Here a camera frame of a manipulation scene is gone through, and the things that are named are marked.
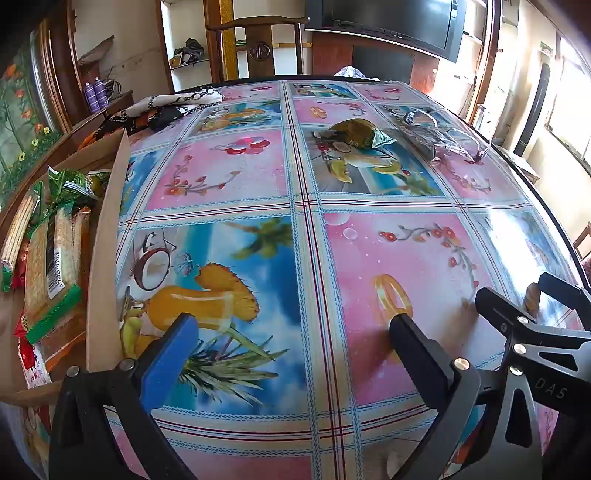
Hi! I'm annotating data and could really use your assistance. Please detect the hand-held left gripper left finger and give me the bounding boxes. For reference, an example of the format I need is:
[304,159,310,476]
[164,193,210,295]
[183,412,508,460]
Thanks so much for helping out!
[48,313,199,480]

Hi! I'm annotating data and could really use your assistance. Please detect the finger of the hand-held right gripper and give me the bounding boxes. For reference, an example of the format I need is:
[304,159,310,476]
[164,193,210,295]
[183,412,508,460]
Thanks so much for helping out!
[475,286,591,416]
[538,272,591,309]

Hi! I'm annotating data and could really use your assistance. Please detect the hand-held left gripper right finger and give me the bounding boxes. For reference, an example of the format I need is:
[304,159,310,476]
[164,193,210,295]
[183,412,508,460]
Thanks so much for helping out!
[388,314,544,480]

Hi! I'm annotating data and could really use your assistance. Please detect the orange cracker packet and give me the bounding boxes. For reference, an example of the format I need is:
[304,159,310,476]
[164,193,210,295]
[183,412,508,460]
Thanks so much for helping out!
[41,207,92,371]

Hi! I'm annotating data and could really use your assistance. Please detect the cardboard box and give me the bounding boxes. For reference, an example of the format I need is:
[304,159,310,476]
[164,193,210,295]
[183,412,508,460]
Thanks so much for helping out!
[0,128,136,408]

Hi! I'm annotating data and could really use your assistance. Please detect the red white snack packet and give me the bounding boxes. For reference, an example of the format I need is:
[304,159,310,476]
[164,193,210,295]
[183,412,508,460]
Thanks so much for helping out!
[13,314,52,389]

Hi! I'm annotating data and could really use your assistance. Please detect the clear cracker packet green ends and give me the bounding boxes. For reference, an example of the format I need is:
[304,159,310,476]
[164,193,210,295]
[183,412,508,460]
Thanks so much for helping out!
[24,207,83,345]

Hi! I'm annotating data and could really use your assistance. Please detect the clear plastic bag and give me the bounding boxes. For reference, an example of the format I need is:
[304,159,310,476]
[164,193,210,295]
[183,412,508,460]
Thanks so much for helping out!
[392,107,493,165]

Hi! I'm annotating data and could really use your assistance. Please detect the bright green snack packet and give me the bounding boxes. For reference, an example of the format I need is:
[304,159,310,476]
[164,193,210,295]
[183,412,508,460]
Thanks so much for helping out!
[62,170,101,202]
[45,168,77,205]

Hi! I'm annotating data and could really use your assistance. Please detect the stick biscuit packet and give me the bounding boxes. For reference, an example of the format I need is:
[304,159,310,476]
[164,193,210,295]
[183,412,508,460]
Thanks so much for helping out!
[0,193,40,292]

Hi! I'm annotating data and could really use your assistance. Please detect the olive green snack packet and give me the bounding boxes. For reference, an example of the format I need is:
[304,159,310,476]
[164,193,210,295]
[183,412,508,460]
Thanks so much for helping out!
[331,118,397,151]

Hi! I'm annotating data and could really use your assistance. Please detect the orange black tool on table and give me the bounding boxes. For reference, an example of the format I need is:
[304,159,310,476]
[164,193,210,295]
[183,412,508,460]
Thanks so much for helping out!
[76,106,184,151]

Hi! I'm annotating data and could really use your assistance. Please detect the black white patterned cloth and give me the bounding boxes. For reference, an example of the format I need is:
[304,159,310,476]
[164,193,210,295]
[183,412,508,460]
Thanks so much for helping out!
[124,87,225,120]

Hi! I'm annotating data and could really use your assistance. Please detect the brown television cabinet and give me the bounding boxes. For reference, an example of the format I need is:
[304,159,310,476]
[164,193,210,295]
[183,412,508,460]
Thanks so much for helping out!
[311,33,440,94]

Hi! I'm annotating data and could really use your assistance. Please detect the black television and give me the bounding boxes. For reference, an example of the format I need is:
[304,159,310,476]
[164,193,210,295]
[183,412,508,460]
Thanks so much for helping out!
[304,0,468,64]

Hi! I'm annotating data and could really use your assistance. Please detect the white shelf unit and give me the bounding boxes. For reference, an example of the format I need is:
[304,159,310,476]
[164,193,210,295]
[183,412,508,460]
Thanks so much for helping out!
[159,0,223,92]

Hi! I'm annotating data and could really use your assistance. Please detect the wooden chair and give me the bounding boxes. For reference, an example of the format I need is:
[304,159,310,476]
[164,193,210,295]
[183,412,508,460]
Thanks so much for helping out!
[205,16,310,86]

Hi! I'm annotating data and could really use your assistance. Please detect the floral wall poster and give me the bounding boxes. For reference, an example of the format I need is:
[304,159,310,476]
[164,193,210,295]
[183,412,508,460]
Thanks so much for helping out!
[0,41,64,197]

